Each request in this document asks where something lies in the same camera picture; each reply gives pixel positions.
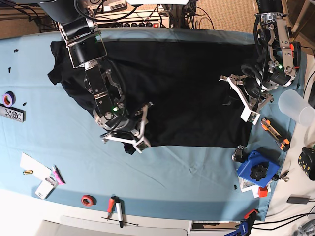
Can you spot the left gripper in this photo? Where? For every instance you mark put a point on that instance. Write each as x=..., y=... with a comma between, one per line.
x=253, y=102

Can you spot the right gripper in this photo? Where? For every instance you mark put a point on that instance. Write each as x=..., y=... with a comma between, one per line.
x=130, y=130

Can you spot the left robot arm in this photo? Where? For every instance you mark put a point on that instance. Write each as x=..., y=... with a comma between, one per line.
x=277, y=64

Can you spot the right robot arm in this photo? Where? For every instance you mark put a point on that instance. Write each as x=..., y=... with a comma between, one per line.
x=78, y=26

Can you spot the metal carabiner keys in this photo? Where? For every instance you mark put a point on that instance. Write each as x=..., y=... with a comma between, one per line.
x=238, y=154

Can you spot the translucent plastic cup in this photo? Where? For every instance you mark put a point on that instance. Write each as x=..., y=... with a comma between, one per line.
x=294, y=106

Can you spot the white black marker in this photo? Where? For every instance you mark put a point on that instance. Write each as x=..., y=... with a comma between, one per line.
x=119, y=211

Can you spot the orange black utility knife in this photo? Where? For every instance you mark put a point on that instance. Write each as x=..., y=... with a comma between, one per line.
x=281, y=140

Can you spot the blue box with knob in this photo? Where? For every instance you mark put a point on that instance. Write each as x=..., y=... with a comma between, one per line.
x=258, y=169

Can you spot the red tape roll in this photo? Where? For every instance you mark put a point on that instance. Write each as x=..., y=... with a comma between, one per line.
x=87, y=200

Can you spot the white paper under box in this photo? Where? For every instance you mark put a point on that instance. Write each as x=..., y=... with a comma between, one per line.
x=246, y=185

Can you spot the black zip tie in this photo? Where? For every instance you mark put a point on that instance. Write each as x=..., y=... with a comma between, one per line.
x=120, y=222

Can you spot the pink tube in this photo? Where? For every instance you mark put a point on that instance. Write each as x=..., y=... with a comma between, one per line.
x=58, y=175

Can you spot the light blue table cloth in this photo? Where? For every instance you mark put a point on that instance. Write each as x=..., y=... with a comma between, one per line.
x=186, y=183

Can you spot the orange black clamp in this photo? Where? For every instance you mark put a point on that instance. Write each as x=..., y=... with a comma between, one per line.
x=296, y=49

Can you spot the red cube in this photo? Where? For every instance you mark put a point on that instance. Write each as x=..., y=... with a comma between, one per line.
x=262, y=192

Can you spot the black yellow dotted mug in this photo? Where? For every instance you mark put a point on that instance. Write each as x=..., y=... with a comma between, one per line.
x=306, y=161

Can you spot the white card packet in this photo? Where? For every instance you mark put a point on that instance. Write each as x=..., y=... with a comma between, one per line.
x=46, y=187

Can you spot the white paper sheet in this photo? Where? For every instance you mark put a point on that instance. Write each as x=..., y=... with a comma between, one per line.
x=39, y=170

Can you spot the black power adapter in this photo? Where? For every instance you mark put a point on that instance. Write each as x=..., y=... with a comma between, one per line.
x=298, y=200

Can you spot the brass cylinder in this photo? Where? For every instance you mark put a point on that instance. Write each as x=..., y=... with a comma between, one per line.
x=28, y=172

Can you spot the black power strip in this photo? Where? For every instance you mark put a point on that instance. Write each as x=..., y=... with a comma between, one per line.
x=148, y=24

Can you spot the blue orange clamp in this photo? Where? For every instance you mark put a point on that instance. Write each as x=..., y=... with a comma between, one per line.
x=244, y=229

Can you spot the black remote control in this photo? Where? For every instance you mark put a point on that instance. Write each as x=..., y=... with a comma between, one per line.
x=12, y=113

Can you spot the purple tape roll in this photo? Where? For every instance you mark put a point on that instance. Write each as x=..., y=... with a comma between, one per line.
x=8, y=99

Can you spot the red handled screwdriver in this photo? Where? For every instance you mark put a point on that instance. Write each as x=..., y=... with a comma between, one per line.
x=110, y=206

